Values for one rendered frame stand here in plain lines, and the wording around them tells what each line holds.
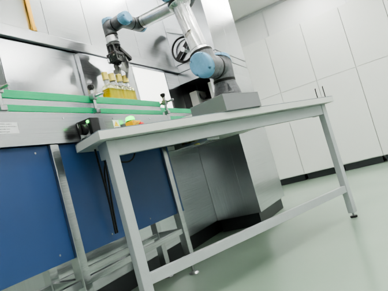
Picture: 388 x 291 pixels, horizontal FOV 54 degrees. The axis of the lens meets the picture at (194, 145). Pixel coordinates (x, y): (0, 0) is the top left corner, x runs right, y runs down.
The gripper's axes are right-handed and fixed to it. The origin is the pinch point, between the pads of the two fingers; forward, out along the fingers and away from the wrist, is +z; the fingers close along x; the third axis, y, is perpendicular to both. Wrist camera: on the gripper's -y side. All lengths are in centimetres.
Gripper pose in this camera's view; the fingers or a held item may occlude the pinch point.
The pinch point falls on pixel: (125, 77)
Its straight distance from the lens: 226.7
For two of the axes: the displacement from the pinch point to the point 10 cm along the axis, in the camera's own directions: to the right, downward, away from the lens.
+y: -4.7, 0.6, -8.8
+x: 8.4, -2.7, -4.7
